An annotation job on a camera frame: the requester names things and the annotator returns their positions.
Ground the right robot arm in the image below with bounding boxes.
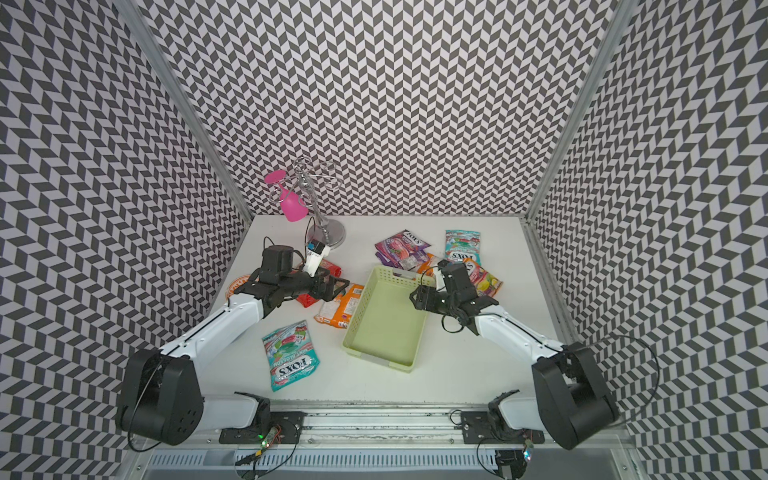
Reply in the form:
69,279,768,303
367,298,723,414
409,261,620,450

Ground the red candy bag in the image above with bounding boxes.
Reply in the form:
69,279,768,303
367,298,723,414
296,260,343,308

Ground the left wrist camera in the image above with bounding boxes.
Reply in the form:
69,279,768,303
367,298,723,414
303,239,331,277

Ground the teal candy bag back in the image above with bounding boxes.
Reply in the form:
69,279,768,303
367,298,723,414
445,229,481,265

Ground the pink orange candy bag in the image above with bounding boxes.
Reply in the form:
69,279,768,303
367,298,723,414
463,259,503,298

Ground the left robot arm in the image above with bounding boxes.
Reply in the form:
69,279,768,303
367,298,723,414
115,240,349,445

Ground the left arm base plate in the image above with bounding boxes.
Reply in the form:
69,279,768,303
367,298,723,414
218,411,306,446

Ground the pink plastic wine glass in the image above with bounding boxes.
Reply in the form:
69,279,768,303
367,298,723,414
264,169,309,222

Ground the orange patterned bowl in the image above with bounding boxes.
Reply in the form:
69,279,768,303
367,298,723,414
225,275,249,299

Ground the teal candy bag front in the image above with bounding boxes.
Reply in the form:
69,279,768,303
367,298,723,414
262,320,320,392

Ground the light green plastic basket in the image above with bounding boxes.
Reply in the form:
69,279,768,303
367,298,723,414
342,266,435,373

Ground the chrome glass holder stand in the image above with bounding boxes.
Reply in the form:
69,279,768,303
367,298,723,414
293,156,346,249

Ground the teal candy bag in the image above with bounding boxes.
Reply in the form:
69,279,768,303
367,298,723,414
262,320,320,392
445,229,481,265

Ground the aluminium front rail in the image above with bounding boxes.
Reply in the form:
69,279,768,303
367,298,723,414
180,402,559,449

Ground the purple candy bag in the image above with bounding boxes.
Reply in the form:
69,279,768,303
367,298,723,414
374,230,430,270

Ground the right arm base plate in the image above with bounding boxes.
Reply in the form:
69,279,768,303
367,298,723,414
455,411,545,446

